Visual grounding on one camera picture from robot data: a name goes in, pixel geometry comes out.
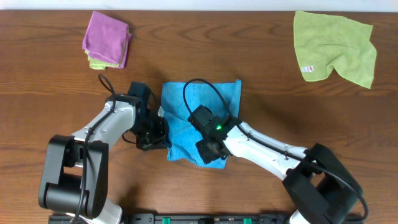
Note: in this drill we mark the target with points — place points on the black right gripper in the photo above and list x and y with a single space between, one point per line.
206 157

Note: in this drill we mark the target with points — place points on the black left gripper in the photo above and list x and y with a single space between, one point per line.
163 139

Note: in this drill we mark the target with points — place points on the blue microfiber cloth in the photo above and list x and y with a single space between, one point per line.
178 101

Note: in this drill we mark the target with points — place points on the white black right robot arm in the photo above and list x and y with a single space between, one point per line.
319 185

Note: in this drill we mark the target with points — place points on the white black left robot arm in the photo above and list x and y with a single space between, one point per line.
75 176

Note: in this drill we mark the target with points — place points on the folded green cloth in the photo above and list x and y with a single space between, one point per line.
98 64

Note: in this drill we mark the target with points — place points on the folded purple cloth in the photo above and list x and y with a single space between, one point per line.
105 37

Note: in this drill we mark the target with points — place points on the green microfiber cloth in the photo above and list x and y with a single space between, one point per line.
325 43

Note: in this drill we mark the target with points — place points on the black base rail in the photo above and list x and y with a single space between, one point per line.
148 218

